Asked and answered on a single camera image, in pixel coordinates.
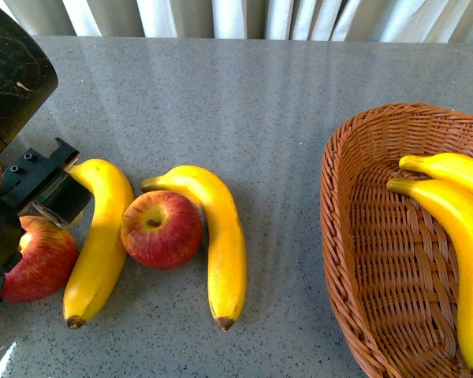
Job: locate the yellow banana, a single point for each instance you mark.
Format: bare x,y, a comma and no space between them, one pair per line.
227,271
102,257

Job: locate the right brown wicker basket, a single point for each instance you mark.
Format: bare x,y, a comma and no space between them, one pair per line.
390,268

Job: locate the red yellow apple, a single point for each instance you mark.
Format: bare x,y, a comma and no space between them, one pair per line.
49,254
162,230

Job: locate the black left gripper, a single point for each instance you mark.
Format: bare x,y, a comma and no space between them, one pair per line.
42,183

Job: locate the lower banana in basket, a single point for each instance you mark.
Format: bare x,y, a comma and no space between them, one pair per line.
452,207

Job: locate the upper banana in basket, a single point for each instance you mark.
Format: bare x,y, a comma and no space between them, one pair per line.
452,167

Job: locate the white pleated curtain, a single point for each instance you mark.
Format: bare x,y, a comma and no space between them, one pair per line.
383,21

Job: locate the banana in basket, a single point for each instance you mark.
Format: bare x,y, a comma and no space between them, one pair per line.
452,167
452,207

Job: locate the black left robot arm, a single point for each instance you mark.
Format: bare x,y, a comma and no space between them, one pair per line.
27,79

